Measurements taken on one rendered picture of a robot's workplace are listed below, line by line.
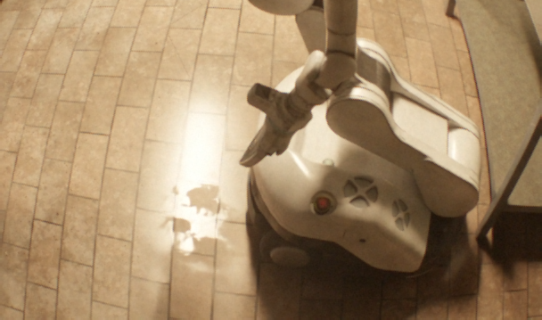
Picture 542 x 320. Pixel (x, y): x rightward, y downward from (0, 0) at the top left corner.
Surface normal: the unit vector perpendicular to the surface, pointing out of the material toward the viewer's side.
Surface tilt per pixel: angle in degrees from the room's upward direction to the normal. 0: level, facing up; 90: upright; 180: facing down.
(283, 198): 57
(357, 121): 90
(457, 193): 90
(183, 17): 0
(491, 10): 0
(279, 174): 46
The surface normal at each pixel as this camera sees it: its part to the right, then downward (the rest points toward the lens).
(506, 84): 0.11, -0.60
